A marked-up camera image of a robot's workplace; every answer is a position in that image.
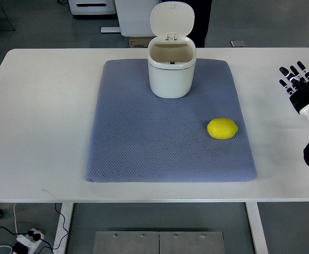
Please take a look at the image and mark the white machine with slot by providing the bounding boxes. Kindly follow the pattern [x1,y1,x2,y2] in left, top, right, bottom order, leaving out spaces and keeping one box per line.
[68,0,116,15]

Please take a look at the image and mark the white table left leg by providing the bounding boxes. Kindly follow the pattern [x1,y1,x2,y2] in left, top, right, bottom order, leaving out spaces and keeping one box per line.
[52,203,74,254]

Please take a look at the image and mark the grey metal floor plate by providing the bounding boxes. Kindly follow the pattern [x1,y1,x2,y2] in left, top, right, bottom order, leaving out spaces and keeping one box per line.
[93,231,225,253]

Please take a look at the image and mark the white table right leg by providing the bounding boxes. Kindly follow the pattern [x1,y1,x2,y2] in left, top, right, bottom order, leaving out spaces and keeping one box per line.
[246,202,268,254]

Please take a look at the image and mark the black floor cable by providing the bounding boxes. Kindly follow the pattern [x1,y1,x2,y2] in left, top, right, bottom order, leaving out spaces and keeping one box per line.
[0,203,70,254]

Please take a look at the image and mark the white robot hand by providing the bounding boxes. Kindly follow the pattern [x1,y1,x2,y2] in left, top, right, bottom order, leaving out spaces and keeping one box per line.
[279,61,309,118]

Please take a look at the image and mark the white table leg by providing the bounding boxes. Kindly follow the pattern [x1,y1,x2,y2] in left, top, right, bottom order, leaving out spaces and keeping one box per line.
[52,203,74,254]
[246,202,268,254]

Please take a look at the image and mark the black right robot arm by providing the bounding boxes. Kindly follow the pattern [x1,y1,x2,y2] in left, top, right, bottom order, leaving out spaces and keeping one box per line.
[279,61,309,120]

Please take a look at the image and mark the grey floor socket plate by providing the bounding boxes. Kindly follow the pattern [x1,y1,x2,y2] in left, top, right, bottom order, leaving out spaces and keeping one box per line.
[230,40,245,48]

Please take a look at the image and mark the white trash bin with lid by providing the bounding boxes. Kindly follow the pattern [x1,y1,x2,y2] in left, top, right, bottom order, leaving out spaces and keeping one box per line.
[147,1,196,98]

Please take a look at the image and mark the cardboard box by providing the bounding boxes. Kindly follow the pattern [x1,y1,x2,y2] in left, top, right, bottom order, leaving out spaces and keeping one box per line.
[128,37,153,48]

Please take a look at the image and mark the white power strip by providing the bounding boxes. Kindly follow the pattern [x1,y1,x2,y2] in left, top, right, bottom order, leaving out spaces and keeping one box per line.
[16,228,44,253]

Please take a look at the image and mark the white floor cable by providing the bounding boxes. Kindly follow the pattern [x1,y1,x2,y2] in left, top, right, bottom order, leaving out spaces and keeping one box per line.
[0,203,22,254]

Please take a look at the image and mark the white cabinet base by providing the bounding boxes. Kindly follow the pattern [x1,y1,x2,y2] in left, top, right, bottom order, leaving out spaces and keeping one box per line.
[101,0,160,37]

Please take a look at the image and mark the yellow lemon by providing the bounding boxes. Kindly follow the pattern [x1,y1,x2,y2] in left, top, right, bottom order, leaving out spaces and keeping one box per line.
[206,117,239,140]

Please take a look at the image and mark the blue quilted mat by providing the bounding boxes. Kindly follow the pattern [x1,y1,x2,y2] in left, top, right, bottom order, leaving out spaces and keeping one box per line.
[85,59,257,183]

